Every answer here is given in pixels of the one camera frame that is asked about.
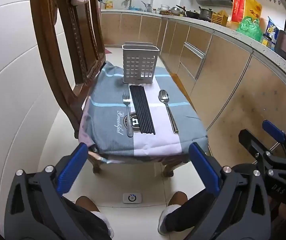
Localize black frying pan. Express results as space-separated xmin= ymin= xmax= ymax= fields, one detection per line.
xmin=176 ymin=5 xmax=199 ymax=18

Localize steel fork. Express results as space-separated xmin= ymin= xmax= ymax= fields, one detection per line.
xmin=122 ymin=92 xmax=134 ymax=138

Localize red yellow bag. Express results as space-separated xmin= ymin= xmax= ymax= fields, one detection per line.
xmin=231 ymin=0 xmax=263 ymax=23

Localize black cooking pot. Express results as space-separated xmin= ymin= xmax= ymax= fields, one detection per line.
xmin=198 ymin=7 xmax=214 ymax=22

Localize green plastic bag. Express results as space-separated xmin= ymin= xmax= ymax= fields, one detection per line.
xmin=236 ymin=16 xmax=263 ymax=42

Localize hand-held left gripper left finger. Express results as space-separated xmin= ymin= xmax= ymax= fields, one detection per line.
xmin=4 ymin=142 xmax=93 ymax=240

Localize grey pink checked cloth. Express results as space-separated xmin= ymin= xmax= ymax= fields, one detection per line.
xmin=78 ymin=61 xmax=208 ymax=164

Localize grey perforated utensil holder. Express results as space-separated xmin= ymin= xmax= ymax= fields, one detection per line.
xmin=122 ymin=42 xmax=160 ymax=84

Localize person's left leg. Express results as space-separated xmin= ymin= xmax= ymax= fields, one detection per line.
xmin=65 ymin=195 xmax=115 ymax=240

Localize steel spoon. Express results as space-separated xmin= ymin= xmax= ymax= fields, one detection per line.
xmin=158 ymin=89 xmax=179 ymax=134

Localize wooden rack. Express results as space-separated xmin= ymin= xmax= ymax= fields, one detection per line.
xmin=211 ymin=10 xmax=229 ymax=27

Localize set of black chopsticks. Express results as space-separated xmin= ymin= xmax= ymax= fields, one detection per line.
xmin=129 ymin=85 xmax=156 ymax=135

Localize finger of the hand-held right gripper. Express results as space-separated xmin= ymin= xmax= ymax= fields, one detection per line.
xmin=238 ymin=129 xmax=286 ymax=164
xmin=262 ymin=120 xmax=286 ymax=155

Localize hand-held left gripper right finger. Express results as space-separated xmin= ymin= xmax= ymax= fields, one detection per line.
xmin=188 ymin=142 xmax=273 ymax=240

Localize person's right leg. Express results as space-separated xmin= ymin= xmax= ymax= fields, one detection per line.
xmin=158 ymin=191 xmax=219 ymax=236

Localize white floor device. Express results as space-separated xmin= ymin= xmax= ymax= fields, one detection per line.
xmin=122 ymin=192 xmax=143 ymax=204

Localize beige kitchen cabinets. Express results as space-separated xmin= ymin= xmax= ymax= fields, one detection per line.
xmin=100 ymin=8 xmax=286 ymax=155

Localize blue snack packet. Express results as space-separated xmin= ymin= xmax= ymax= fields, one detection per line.
xmin=265 ymin=17 xmax=281 ymax=52

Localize person's leg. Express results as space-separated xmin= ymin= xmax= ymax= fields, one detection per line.
xmin=158 ymin=191 xmax=219 ymax=236
xmin=65 ymin=195 xmax=115 ymax=240

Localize carved wooden chair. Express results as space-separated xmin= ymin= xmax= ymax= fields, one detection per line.
xmin=28 ymin=0 xmax=198 ymax=178

